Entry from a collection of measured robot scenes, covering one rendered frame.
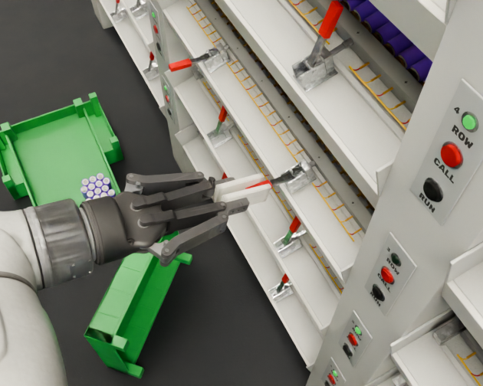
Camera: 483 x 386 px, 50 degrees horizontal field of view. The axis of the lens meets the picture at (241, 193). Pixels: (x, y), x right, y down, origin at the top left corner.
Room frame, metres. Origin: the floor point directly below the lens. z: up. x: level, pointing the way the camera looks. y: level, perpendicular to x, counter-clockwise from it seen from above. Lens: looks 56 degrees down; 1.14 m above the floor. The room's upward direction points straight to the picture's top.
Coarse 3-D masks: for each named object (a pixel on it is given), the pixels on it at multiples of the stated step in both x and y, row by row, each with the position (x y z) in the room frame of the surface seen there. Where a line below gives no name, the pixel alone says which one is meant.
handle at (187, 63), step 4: (208, 52) 0.65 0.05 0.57; (204, 56) 0.66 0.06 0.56; (208, 56) 0.66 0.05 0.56; (184, 60) 0.64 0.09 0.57; (188, 60) 0.64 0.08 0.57; (192, 60) 0.64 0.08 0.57; (196, 60) 0.65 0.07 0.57; (200, 60) 0.65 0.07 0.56; (204, 60) 0.65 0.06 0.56; (172, 64) 0.63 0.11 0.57; (176, 64) 0.63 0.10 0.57; (180, 64) 0.63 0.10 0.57; (184, 64) 0.63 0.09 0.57; (188, 64) 0.63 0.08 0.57; (172, 68) 0.62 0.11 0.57; (176, 68) 0.62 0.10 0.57; (180, 68) 0.63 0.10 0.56
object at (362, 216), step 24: (216, 24) 0.72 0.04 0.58; (240, 48) 0.65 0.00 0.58; (264, 96) 0.57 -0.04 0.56; (288, 120) 0.50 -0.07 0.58; (288, 144) 0.48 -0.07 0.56; (312, 144) 0.46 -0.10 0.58; (336, 168) 0.42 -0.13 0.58; (336, 192) 0.39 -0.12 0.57; (336, 216) 0.36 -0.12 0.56; (360, 216) 0.34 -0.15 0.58
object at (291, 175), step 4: (292, 172) 0.41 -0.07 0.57; (280, 176) 0.42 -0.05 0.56; (284, 176) 0.42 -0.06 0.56; (288, 176) 0.42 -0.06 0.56; (292, 176) 0.42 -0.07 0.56; (268, 180) 0.41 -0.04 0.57; (272, 180) 0.41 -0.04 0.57; (276, 180) 0.41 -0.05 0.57; (280, 180) 0.41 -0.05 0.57; (284, 180) 0.41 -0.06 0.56; (288, 180) 0.41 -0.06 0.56; (256, 184) 0.40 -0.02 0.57; (260, 184) 0.40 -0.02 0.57; (264, 184) 0.40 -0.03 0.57; (272, 184) 0.40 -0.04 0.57; (276, 184) 0.40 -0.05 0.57; (280, 184) 0.40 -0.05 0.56
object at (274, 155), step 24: (168, 0) 0.81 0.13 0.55; (192, 24) 0.76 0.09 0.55; (192, 48) 0.70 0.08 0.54; (216, 72) 0.64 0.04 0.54; (240, 72) 0.63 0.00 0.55; (264, 72) 0.62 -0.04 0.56; (240, 96) 0.58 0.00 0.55; (240, 120) 0.54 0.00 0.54; (264, 120) 0.53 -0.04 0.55; (264, 144) 0.49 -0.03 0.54; (288, 168) 0.44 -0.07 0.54; (288, 192) 0.41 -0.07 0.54; (312, 192) 0.40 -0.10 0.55; (312, 216) 0.37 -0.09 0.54; (336, 240) 0.33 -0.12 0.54; (360, 240) 0.32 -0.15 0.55; (336, 264) 0.30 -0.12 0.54
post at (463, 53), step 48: (480, 0) 0.26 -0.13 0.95; (480, 48) 0.24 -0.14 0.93; (432, 96) 0.26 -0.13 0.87; (384, 192) 0.27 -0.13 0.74; (480, 192) 0.20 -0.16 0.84; (384, 240) 0.25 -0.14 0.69; (432, 240) 0.21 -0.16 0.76; (480, 240) 0.19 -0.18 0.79; (432, 288) 0.19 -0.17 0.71; (336, 336) 0.25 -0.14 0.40; (384, 336) 0.20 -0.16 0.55
